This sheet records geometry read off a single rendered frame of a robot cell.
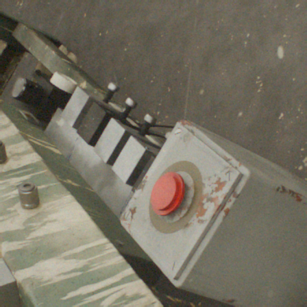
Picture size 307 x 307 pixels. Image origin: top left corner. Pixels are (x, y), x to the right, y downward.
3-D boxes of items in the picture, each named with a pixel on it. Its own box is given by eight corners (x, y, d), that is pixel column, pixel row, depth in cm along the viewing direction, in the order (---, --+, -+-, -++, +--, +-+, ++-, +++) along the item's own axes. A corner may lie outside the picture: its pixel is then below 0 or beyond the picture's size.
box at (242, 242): (371, 229, 79) (247, 169, 68) (304, 329, 81) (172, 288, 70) (298, 174, 89) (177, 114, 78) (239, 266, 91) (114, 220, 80)
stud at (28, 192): (42, 207, 105) (40, 187, 103) (24, 212, 104) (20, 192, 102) (35, 198, 107) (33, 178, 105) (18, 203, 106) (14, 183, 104)
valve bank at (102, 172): (301, 209, 111) (173, 149, 96) (244, 296, 113) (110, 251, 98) (136, 77, 150) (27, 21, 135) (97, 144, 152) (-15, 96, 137)
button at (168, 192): (203, 190, 73) (186, 183, 71) (179, 228, 73) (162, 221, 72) (181, 170, 76) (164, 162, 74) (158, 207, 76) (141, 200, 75)
